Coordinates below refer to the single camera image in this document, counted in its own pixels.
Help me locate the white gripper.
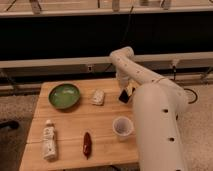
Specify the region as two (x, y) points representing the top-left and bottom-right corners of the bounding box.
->
(116, 69), (135, 95)

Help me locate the black eraser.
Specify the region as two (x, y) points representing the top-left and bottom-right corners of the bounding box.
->
(119, 90), (130, 103)

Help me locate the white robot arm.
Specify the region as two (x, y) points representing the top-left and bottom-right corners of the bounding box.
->
(110, 46), (188, 171)

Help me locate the wooden board table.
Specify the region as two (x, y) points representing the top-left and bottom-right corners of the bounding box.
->
(20, 78), (138, 171)

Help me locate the green bowl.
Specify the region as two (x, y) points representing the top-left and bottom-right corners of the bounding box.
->
(48, 83), (81, 110)

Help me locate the red chili pepper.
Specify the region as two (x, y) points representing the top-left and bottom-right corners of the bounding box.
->
(83, 132), (92, 158)

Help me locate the white tube bottle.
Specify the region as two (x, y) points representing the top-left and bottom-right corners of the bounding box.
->
(42, 120), (57, 161)

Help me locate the black cable on floor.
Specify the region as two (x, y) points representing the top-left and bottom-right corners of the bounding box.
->
(183, 87), (199, 105)

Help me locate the black hanging cable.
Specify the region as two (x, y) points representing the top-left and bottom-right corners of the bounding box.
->
(105, 4), (136, 73)

